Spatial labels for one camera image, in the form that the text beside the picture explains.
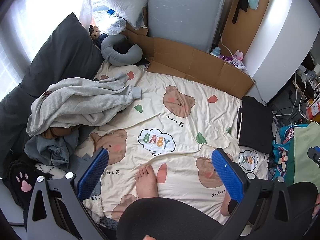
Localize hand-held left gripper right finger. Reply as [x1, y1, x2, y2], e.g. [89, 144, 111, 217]
[211, 148, 300, 240]

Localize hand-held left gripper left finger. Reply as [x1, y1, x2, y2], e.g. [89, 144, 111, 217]
[26, 147, 110, 240]

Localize light grey sweatshirt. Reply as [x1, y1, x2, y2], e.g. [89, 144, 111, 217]
[26, 74, 142, 137]

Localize light green cloth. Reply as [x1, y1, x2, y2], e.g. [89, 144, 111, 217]
[286, 122, 320, 186]

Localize white black fluffy blanket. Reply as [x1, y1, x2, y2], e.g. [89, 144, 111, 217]
[34, 162, 105, 222]

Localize blue denim jeans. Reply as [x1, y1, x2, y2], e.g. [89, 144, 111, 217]
[24, 130, 81, 167]

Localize brown garment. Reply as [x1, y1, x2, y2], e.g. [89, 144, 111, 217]
[41, 126, 78, 140]

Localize black folded garment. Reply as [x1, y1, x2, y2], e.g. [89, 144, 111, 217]
[237, 95, 274, 154]

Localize cream bear print bedsheet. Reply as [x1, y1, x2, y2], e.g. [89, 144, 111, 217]
[75, 61, 270, 224]

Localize dark grey duvet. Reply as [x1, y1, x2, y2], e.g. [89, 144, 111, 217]
[0, 82, 34, 178]

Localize purple white package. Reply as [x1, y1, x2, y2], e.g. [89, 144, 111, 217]
[222, 55, 247, 71]

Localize flat cardboard sheet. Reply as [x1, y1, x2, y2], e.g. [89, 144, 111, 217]
[121, 25, 256, 100]

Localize dark grey pillow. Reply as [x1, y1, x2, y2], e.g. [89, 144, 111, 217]
[20, 12, 104, 98]

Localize grey neck pillow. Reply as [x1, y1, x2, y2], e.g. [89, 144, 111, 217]
[100, 34, 143, 67]

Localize brown plush bear toy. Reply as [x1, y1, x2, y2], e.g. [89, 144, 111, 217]
[89, 25, 102, 42]

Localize tall cardboard panel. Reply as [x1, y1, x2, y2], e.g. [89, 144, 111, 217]
[221, 0, 275, 57]

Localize clear plastic bag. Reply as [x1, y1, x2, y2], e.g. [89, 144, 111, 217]
[99, 15, 127, 36]

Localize plastic-wrapped grey mattress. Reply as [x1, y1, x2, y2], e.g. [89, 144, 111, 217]
[147, 0, 229, 53]

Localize black hanging cloth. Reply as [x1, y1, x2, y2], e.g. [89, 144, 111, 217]
[232, 0, 253, 24]

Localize white pillow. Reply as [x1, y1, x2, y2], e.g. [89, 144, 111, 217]
[101, 0, 150, 28]

